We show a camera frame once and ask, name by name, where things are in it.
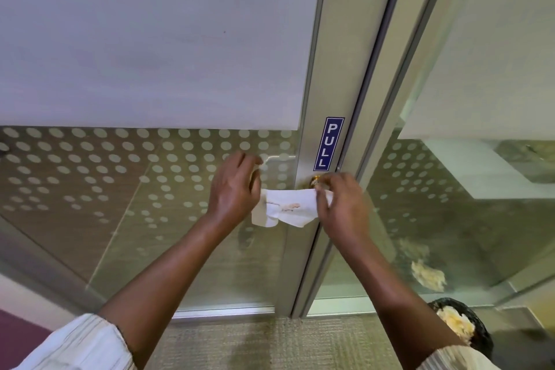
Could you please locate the person's right hand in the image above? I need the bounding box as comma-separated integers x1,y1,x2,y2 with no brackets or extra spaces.
314,172,373,249

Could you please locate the person's left hand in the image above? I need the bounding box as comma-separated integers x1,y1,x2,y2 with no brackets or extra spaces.
204,150,264,234

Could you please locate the white tissue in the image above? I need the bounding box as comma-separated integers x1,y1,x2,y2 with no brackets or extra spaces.
251,187,335,229

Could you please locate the person's left forearm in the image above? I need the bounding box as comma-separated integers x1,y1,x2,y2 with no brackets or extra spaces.
97,216,233,368

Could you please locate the person's right forearm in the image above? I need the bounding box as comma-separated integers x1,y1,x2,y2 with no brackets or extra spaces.
336,226,469,370

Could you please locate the blue PULL sign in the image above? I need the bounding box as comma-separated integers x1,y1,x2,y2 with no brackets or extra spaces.
313,117,346,172

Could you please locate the frosted glass door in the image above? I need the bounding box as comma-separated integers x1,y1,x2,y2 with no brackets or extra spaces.
0,0,410,321

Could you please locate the black trash bin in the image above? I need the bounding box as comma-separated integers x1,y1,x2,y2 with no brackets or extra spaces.
427,297,494,360

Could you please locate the frosted glass partition panel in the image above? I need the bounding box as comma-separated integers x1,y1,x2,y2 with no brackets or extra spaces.
299,0,555,319

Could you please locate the white striped left sleeve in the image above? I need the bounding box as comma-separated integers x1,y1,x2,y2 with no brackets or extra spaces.
13,313,138,370

